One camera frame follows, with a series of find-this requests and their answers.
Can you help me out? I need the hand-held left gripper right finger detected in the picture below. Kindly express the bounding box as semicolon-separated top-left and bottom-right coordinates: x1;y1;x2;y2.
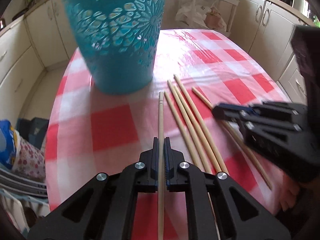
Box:
164;137;292;240

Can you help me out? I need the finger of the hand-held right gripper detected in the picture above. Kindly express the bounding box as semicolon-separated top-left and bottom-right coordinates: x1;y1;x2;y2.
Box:
212;104;313;155
252;101;309;128

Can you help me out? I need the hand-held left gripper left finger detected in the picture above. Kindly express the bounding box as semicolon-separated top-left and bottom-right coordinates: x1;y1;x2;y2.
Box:
27;137;160;240

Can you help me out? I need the teal perforated plastic basket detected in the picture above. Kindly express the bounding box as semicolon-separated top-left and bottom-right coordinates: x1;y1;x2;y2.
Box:
59;0;170;95

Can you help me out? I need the red white checked tablecloth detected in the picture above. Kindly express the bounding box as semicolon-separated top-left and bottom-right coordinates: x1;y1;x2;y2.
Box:
45;29;295;240

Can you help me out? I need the cream cabinet row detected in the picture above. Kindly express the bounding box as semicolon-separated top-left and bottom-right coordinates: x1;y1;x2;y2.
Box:
231;0;320;110

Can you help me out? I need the pink plastic bag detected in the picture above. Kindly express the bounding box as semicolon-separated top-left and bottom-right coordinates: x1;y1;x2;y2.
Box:
205;7;227;31

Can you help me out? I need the white plastic bag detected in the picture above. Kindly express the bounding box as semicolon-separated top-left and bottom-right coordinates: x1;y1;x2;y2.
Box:
175;4;212;28

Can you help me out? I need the white shelf rack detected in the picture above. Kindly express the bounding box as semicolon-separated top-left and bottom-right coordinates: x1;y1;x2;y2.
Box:
175;0;240;37

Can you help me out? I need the dark blue dustpan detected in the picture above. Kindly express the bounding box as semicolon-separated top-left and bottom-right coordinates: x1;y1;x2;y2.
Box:
16;117;50;147

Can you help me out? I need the floral patterned bucket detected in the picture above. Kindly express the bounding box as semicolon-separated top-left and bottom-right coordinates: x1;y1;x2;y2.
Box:
11;130;47;182

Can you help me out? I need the grey metal rack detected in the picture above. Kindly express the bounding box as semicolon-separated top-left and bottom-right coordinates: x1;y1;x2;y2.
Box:
0;166;49;200

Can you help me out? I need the blue plastic bag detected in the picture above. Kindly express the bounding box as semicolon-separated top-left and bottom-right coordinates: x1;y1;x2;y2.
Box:
0;119;19;171

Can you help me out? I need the cream double door cabinet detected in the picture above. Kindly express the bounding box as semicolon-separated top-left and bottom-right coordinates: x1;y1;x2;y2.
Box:
25;0;78;68

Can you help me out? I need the cream drawer cabinet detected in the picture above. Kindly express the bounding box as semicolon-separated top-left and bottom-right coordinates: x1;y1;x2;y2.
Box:
0;20;47;140

